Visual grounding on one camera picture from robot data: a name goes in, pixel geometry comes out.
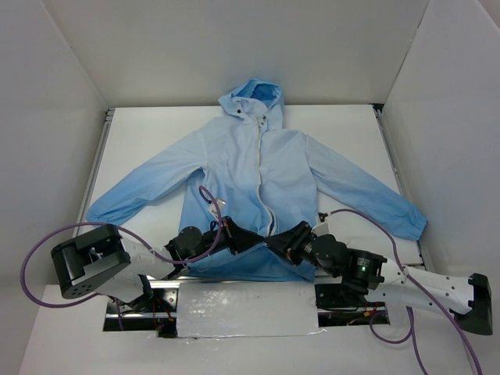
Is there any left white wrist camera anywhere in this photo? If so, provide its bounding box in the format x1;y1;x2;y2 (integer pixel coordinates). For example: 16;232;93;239
208;198;226;220

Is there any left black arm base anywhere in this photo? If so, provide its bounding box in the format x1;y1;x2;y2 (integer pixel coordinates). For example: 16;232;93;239
102;279;179;338

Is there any right aluminium table rail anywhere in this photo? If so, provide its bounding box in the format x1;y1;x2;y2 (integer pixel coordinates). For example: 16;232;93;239
371;103;435;271

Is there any silver foil-covered panel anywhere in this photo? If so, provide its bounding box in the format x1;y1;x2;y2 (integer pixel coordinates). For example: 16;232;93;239
177;281;321;338

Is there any left aluminium table rail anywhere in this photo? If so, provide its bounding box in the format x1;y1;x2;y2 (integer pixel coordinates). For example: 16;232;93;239
77;108;116;223

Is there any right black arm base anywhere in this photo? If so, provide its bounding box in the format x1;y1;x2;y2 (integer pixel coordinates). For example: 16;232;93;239
315;283;389;328

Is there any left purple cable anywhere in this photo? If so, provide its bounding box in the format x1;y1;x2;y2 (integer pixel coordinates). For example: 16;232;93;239
20;185;222;331

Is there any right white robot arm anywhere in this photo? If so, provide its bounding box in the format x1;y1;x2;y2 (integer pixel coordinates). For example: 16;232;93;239
264;222;493;336

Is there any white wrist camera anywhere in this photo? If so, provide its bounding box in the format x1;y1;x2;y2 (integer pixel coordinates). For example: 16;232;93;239
208;198;226;220
312;212;330;237

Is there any light blue hooded jacket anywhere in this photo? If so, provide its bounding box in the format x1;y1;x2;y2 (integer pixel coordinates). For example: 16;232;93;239
85;78;429;282

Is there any front aluminium table rail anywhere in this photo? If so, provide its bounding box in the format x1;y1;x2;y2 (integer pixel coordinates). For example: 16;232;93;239
144;270;341;284

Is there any aluminium table rail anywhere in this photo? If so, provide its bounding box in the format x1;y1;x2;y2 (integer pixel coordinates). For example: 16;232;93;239
77;108;116;223
144;270;341;284
371;103;435;271

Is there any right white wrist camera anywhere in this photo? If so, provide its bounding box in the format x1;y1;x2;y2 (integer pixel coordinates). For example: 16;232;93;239
312;212;330;237

